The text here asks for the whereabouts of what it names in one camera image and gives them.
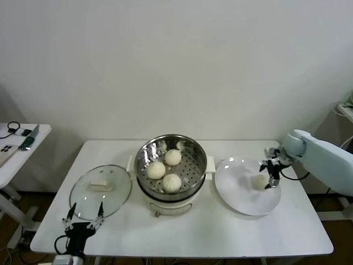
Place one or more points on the beige booklet with black dots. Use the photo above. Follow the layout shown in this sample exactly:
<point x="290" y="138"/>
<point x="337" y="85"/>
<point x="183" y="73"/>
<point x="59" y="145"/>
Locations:
<point x="6" y="154"/>

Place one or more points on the white side table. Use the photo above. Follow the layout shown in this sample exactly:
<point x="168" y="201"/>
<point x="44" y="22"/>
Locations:
<point x="19" y="174"/>

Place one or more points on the white round plate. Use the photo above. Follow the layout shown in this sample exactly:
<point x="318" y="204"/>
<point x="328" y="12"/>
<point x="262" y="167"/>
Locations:
<point x="237" y="190"/>

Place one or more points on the small white and black device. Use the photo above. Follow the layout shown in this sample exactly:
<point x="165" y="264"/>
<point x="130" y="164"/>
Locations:
<point x="23" y="132"/>

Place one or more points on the right wrist camera silver box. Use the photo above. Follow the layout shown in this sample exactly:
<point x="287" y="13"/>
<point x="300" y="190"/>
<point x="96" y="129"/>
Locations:
<point x="272" y="152"/>

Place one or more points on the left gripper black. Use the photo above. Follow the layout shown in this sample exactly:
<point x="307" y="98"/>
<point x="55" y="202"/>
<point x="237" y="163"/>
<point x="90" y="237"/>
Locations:
<point x="78" y="232"/>

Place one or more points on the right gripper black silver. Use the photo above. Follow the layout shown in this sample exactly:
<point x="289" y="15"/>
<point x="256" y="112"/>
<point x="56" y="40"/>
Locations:
<point x="274" y="169"/>

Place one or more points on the white power strip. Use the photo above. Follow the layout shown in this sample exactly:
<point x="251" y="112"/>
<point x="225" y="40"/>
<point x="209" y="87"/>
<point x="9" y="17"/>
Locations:
<point x="347" y="108"/>

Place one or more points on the white steamed baozi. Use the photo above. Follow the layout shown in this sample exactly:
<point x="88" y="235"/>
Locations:
<point x="156" y="170"/>
<point x="171" y="183"/>
<point x="173" y="157"/>
<point x="259" y="182"/>

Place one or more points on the cream electric cooking pot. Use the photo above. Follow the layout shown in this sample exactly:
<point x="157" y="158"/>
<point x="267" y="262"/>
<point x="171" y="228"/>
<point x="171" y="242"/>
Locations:
<point x="171" y="207"/>

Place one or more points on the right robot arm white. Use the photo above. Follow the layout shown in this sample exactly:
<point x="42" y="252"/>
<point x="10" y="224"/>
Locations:
<point x="322" y="157"/>

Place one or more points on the dark floor power strip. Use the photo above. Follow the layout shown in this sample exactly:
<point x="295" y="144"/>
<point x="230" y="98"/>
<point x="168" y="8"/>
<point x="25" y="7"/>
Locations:
<point x="26" y="238"/>

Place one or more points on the wrist camera silver box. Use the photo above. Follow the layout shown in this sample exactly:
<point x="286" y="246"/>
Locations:
<point x="63" y="260"/>
<point x="272" y="152"/>

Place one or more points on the left wrist camera silver box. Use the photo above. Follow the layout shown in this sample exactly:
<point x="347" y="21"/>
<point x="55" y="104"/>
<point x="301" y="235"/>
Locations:
<point x="63" y="260"/>

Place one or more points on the perforated steel steamer basket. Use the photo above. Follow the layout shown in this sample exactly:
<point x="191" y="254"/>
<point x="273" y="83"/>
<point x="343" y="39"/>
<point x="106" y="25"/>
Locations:
<point x="190" y="168"/>

